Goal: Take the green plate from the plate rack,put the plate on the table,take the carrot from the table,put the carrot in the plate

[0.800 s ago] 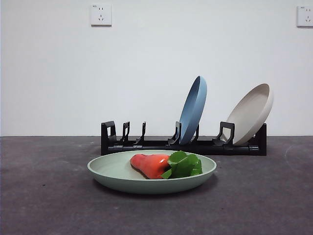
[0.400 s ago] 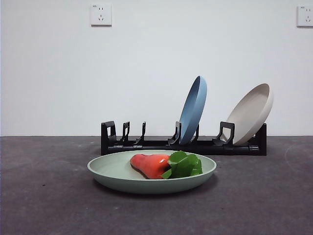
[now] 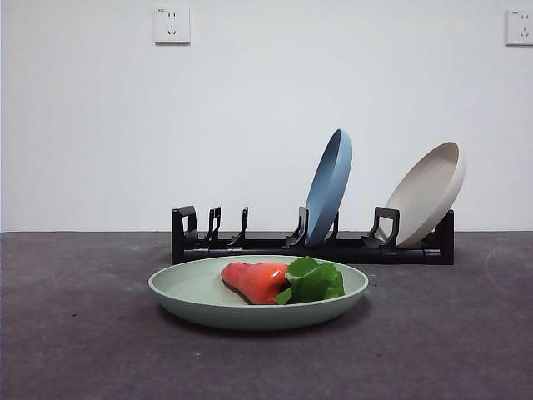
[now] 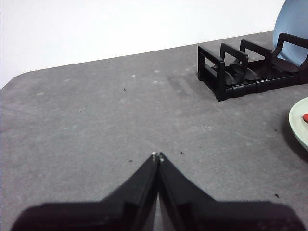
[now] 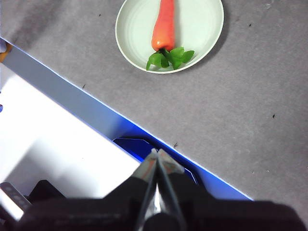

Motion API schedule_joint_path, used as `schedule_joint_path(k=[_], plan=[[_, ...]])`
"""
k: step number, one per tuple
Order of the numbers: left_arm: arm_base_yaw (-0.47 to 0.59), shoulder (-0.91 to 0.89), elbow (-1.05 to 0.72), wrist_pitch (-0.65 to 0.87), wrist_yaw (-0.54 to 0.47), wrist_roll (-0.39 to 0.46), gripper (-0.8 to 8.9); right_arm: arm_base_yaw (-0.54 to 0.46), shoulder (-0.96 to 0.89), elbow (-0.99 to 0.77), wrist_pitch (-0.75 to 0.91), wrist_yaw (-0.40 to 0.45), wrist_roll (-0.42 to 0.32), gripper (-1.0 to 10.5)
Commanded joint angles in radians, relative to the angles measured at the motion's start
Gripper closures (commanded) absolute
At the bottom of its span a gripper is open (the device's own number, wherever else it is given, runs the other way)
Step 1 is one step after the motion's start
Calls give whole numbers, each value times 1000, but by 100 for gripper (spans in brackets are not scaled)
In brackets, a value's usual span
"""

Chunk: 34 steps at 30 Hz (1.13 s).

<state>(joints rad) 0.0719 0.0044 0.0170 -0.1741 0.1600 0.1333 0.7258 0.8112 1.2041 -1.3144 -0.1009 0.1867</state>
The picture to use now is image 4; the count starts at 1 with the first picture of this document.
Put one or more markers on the orange carrot with green leaves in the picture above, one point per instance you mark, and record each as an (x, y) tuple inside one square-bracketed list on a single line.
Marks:
[(306, 118)]

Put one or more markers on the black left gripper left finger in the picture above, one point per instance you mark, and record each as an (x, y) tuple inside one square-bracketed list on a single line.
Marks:
[(108, 214)]

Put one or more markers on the blue plate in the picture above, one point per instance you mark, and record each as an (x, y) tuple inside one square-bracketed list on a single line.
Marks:
[(293, 24)]

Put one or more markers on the black plate rack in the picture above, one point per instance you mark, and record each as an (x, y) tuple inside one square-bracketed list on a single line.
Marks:
[(231, 92)]

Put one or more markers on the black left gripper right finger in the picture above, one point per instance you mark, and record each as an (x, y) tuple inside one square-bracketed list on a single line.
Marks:
[(216, 214)]

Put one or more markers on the green plate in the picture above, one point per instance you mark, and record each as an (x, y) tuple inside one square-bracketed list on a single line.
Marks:
[(297, 120)]

